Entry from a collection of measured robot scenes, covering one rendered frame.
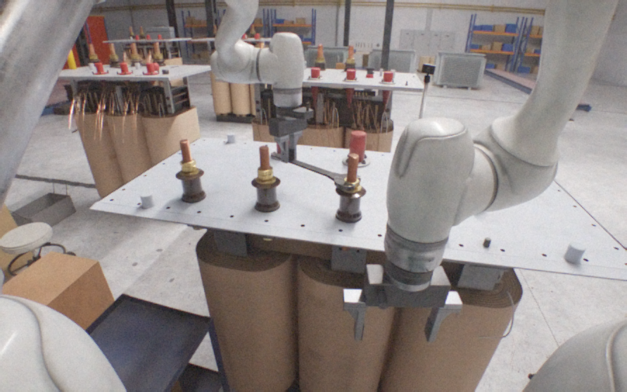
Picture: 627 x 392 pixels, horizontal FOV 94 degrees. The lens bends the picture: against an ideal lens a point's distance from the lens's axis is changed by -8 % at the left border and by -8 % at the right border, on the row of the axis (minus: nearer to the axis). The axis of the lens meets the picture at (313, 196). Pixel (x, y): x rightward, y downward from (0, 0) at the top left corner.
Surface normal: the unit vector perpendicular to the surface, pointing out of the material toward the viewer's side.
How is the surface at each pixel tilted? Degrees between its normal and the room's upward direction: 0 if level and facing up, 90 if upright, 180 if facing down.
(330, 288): 90
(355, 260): 90
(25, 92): 89
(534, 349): 0
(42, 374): 63
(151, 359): 0
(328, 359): 90
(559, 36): 131
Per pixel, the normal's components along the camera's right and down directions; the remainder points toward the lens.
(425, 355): -0.44, 0.42
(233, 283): -0.20, 0.46
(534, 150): -0.15, 0.04
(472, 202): 0.45, 0.47
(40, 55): 0.97, 0.10
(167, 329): 0.02, -0.88
